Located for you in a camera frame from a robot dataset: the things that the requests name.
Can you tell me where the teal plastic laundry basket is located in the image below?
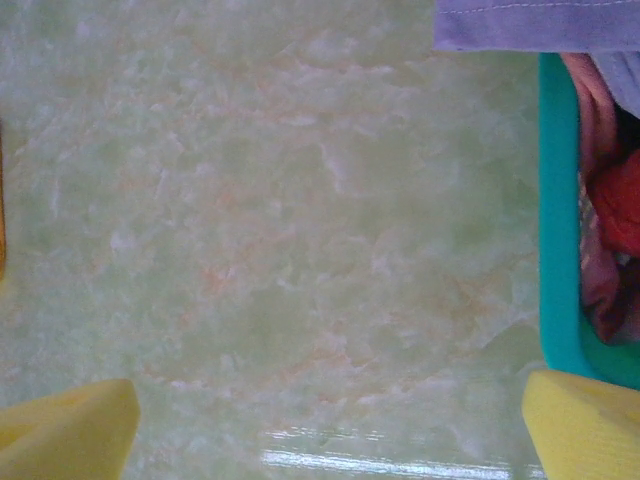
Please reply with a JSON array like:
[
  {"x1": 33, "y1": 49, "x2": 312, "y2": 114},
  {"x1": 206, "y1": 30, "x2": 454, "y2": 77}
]
[{"x1": 538, "y1": 52, "x2": 640, "y2": 391}]

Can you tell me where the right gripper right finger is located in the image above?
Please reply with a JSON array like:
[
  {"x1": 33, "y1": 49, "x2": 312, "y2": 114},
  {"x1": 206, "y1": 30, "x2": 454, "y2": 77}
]
[{"x1": 521, "y1": 369, "x2": 640, "y2": 480}]

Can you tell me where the pink t-shirt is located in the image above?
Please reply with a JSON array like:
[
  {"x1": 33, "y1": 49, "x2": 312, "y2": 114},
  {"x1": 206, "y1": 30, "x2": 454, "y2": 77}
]
[{"x1": 562, "y1": 52, "x2": 632, "y2": 346}]

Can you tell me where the pile of clothes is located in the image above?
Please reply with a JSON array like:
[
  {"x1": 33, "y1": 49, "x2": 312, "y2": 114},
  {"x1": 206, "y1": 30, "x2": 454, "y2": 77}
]
[{"x1": 432, "y1": 0, "x2": 640, "y2": 119}]

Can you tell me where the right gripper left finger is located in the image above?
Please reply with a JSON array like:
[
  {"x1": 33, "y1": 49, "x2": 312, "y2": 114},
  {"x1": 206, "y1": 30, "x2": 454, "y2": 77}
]
[{"x1": 0, "y1": 378, "x2": 141, "y2": 480}]

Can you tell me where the red t-shirt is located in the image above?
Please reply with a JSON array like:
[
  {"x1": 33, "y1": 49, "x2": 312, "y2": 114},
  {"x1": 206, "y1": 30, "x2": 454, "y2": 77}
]
[{"x1": 587, "y1": 149, "x2": 640, "y2": 256}]

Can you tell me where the orange t-shirt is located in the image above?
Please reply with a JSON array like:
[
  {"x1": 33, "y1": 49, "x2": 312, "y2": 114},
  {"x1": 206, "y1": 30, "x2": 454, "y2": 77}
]
[{"x1": 0, "y1": 119, "x2": 7, "y2": 281}]

